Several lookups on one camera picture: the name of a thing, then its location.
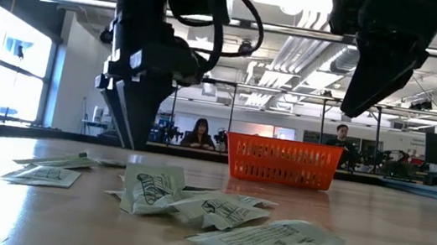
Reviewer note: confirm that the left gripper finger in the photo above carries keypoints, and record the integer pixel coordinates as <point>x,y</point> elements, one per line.
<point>140,108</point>
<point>113,102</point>

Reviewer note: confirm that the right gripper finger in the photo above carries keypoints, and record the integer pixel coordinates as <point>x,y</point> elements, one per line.
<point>382,68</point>

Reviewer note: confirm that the crumpled stevia sweetener packet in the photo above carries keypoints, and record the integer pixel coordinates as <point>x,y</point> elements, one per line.
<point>223,214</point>

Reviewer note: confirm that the overhead light bar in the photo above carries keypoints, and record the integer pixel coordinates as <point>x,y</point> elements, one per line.
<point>82,1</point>

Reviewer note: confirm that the seated person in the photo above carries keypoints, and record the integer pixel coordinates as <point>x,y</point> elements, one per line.
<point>199,137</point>

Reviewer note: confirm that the standing person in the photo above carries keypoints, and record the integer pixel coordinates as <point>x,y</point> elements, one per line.
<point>342,132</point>

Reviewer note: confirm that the red bin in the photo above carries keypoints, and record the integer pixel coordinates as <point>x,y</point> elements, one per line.
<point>417,161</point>

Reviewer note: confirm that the small dark window object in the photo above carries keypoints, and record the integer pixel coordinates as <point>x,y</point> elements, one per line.
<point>20,52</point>

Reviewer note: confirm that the black round ceiling fixture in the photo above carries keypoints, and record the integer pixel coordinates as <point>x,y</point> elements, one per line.
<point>246,49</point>

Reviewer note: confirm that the orange plastic slotted basket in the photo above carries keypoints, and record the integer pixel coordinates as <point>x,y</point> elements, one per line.
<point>281,162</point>

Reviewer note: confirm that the silver ventilation duct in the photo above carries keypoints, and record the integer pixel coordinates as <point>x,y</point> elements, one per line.
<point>345,61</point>

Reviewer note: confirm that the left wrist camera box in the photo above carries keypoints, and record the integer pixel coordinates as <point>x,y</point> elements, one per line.
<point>167,58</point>

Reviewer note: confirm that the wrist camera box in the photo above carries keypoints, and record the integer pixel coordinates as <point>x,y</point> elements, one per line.
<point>167,58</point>
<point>347,14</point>

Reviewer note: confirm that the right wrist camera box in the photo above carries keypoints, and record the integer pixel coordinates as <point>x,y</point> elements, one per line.
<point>347,14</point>

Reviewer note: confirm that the black metal rig frame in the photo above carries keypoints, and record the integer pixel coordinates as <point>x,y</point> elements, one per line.
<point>290,93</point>

